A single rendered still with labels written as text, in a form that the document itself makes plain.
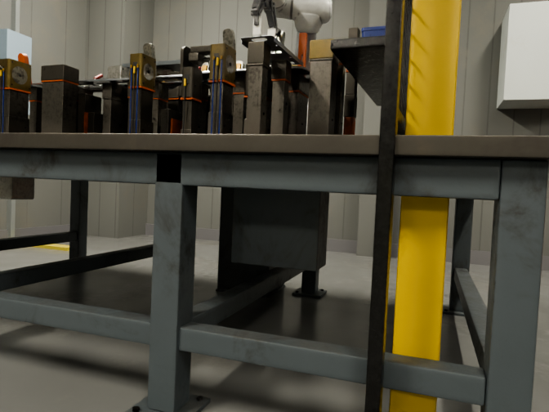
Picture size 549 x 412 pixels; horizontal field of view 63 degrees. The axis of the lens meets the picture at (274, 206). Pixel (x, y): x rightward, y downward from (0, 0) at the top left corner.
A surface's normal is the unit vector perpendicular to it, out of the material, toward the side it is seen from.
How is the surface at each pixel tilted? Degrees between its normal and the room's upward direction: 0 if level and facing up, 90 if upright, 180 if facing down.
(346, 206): 90
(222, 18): 90
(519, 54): 90
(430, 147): 90
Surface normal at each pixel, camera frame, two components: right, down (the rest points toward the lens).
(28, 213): 0.94, 0.06
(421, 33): -0.37, 0.02
